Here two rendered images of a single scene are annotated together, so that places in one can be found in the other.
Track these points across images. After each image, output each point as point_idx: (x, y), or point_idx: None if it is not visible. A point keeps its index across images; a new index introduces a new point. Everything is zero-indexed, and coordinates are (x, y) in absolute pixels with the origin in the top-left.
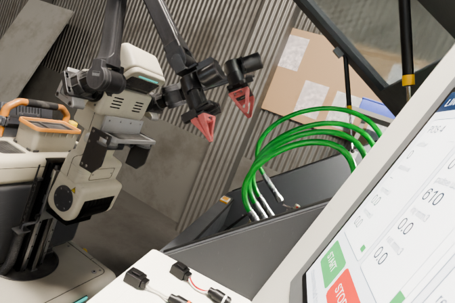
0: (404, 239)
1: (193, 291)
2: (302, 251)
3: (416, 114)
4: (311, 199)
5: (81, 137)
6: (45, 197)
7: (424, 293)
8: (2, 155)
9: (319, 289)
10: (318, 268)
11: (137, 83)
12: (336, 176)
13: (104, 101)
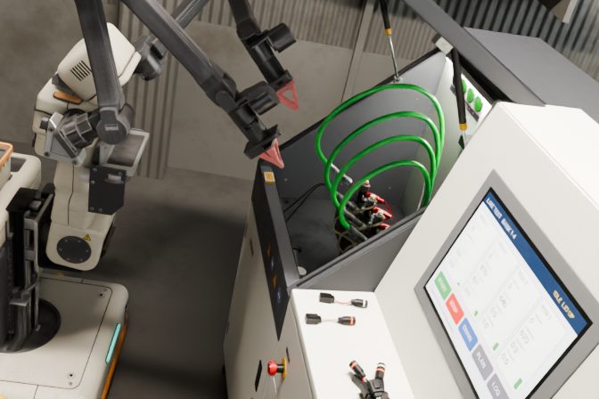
0: (475, 287)
1: (341, 306)
2: (411, 263)
3: (471, 180)
4: (359, 141)
5: (60, 173)
6: (34, 254)
7: (483, 312)
8: None
9: (440, 300)
10: (434, 286)
11: None
12: (384, 109)
13: None
